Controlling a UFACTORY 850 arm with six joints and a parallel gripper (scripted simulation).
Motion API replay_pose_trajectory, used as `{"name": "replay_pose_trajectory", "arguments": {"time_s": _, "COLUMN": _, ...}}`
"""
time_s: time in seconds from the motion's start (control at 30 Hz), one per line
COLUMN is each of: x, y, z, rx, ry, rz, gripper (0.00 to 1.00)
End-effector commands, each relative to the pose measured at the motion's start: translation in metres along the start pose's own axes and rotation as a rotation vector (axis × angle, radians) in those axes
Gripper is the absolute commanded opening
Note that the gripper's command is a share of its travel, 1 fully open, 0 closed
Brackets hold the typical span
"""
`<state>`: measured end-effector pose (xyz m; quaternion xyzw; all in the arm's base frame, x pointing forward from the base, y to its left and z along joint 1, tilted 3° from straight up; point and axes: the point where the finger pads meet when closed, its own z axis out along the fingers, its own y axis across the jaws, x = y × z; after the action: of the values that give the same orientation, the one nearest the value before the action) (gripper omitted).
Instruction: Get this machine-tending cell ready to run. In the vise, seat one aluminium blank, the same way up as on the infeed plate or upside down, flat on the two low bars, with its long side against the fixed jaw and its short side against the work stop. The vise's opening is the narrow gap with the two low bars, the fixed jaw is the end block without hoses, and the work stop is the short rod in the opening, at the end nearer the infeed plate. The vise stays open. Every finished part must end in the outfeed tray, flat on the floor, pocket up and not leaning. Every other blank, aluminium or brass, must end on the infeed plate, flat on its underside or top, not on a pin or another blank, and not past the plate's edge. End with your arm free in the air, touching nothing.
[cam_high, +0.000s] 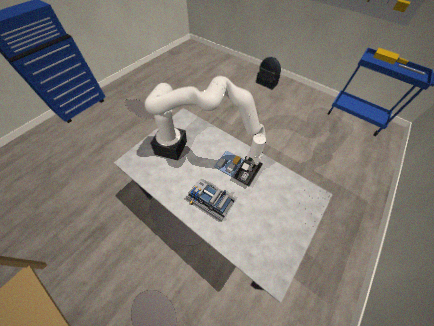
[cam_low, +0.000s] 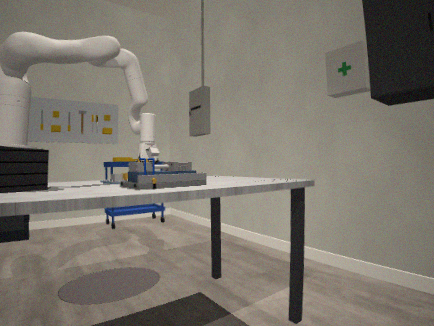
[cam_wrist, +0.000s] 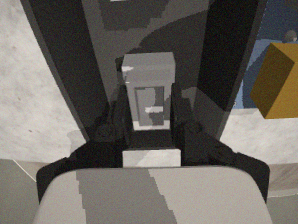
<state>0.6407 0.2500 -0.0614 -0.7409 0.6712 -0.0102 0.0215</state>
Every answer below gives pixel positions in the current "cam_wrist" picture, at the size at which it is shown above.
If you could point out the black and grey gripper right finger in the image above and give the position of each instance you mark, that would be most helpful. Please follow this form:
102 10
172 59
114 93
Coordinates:
196 145

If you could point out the yellow-orange rectangular block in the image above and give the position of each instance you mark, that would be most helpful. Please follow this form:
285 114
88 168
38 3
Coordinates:
275 91

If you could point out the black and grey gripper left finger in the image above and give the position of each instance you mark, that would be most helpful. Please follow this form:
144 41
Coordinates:
105 150

